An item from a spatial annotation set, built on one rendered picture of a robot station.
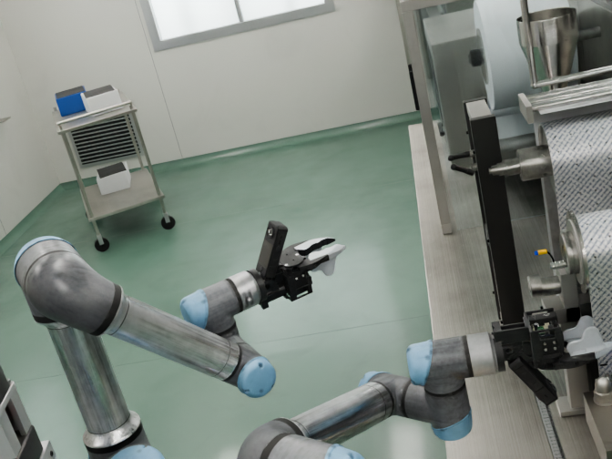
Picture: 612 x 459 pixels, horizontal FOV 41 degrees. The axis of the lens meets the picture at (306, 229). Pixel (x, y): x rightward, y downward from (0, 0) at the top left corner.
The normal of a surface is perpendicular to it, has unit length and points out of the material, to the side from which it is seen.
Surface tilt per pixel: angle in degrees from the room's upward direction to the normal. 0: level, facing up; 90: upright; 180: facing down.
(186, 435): 0
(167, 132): 90
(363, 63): 90
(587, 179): 92
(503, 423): 0
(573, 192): 92
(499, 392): 0
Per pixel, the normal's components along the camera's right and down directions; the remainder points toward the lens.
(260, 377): 0.47, 0.23
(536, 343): -0.08, 0.40
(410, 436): -0.22, -0.90
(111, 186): 0.19, 0.33
